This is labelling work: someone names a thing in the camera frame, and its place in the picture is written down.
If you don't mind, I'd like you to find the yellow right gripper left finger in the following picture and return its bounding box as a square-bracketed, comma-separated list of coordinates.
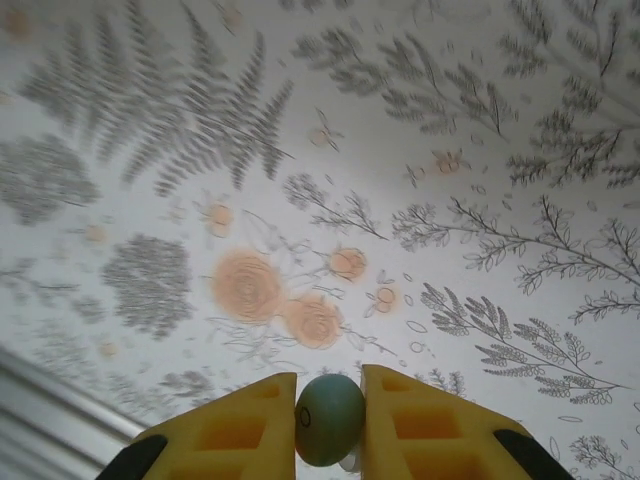
[102, 372, 299, 480]

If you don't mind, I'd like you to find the teal wireless earbud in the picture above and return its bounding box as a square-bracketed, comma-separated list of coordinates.
[294, 374, 367, 474]

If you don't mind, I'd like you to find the long aluminium base rail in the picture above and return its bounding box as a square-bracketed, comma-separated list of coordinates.
[0, 343, 151, 480]

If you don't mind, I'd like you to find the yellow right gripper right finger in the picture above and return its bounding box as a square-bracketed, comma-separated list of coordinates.
[360, 363, 576, 480]

